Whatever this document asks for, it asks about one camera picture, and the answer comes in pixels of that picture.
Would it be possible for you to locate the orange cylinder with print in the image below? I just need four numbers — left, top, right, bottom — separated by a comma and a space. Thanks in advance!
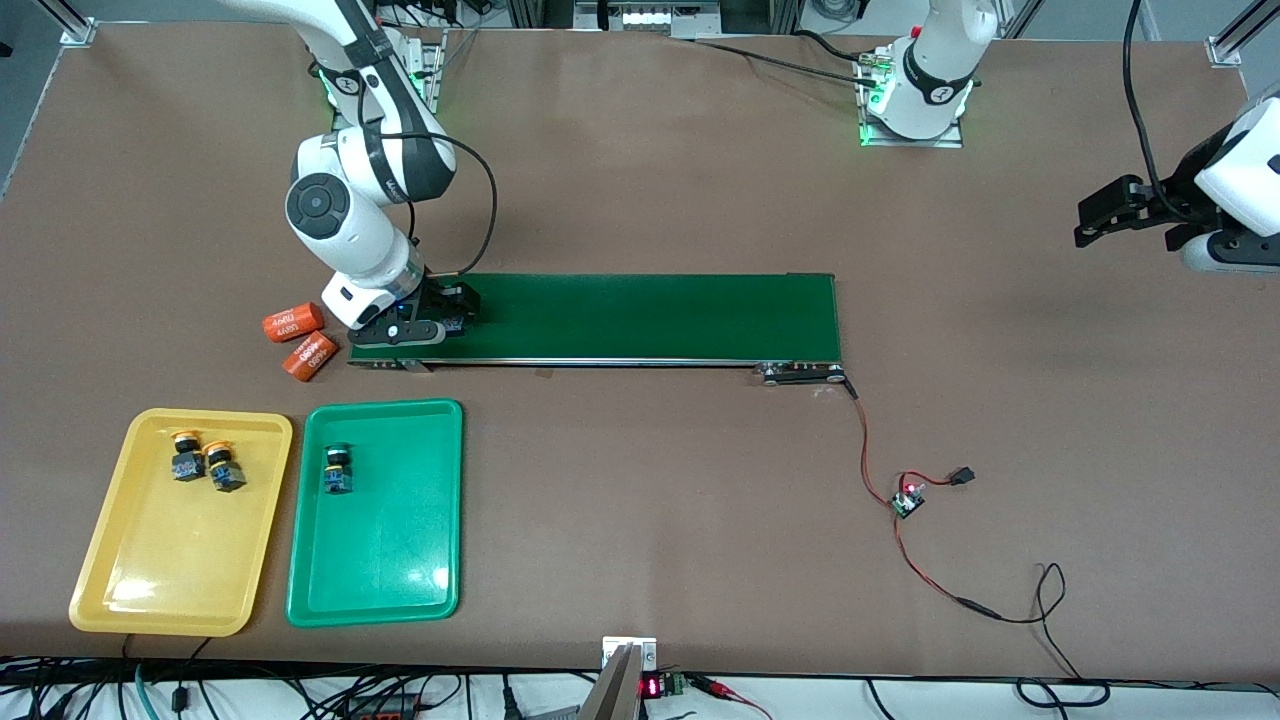
262, 302, 327, 344
283, 332, 340, 382

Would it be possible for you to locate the yellow push button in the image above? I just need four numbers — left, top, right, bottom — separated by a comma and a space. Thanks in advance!
204, 439, 248, 494
170, 429, 206, 483

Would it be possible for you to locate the aluminium corner profile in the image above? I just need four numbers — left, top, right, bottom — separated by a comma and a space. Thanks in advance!
1205, 0, 1280, 67
35, 0, 98, 46

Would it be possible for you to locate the green conveyor belt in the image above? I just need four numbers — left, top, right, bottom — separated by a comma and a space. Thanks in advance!
347, 270, 853, 387

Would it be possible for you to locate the green plastic tray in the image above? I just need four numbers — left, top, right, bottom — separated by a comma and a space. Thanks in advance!
286, 399, 465, 628

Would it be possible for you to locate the yellow plastic tray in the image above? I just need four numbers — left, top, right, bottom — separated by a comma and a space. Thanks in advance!
68, 408, 294, 638

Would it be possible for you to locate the red clip lead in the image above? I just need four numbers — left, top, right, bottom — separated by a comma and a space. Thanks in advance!
688, 675, 773, 720

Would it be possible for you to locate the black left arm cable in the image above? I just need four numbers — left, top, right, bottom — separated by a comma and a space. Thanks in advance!
1123, 0, 1201, 223

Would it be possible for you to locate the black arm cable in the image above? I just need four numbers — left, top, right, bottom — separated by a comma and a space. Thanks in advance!
375, 130, 499, 277
1123, 0, 1201, 223

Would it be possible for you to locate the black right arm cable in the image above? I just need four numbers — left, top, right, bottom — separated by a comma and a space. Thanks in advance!
375, 130, 499, 277

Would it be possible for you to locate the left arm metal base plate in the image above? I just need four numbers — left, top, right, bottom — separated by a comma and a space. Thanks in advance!
858, 50, 966, 149

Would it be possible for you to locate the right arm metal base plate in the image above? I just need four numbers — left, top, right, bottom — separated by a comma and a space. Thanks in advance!
330, 30, 446, 139

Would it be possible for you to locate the black plug with red wire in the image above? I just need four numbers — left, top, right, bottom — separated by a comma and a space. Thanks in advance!
900, 466, 977, 490

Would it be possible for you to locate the red black conveyor wire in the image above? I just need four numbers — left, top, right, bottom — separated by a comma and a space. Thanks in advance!
843, 375, 899, 504

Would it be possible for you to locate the aluminium frame with light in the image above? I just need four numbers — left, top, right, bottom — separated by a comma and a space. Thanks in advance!
505, 0, 801, 39

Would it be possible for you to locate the black cable on table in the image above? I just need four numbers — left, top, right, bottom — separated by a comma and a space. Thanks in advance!
690, 38, 881, 86

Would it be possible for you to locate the long red black power wire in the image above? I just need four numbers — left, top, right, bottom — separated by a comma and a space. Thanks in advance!
893, 515, 1113, 709

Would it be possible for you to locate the grey metal camera bracket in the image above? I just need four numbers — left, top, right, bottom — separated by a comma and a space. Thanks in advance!
578, 636, 659, 720

